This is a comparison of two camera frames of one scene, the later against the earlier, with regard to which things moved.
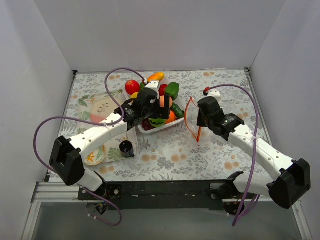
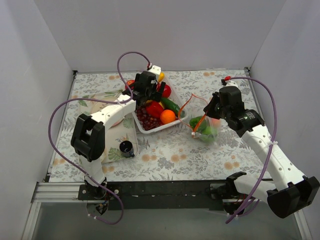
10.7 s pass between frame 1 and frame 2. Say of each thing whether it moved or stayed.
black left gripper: moved
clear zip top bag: moved
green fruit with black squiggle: moved
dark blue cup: stayed
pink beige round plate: stayed
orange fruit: stayed
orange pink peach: moved
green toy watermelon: moved
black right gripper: moved
